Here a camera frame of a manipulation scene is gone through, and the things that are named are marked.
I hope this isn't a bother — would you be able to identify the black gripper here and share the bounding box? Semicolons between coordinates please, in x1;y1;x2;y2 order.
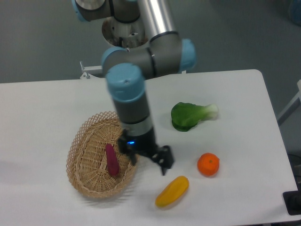
117;129;174;176

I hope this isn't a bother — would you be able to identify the purple sweet potato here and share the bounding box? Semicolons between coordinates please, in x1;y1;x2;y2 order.
105;144;119;176

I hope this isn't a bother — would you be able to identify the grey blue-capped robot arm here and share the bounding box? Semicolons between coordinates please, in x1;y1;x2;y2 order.
72;0;196;174

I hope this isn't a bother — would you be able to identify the woven wicker basket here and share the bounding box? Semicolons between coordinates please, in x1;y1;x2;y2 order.
66;111;137;199

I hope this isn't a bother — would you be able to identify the green bok choy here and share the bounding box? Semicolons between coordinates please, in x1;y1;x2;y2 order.
171;102;219;132

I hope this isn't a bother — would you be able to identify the orange mandarin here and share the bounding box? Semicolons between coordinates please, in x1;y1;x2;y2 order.
197;153;220;177

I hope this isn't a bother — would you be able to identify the black device at table edge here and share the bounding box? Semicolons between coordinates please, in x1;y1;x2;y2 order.
283;191;301;216

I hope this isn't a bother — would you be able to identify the white metal mounting frame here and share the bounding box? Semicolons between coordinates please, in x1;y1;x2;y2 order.
79;61;103;79

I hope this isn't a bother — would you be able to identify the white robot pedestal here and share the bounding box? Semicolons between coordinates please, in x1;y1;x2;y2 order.
102;17;149;48

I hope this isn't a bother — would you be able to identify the white frame leg right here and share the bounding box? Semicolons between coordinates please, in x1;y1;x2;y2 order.
277;80;301;126

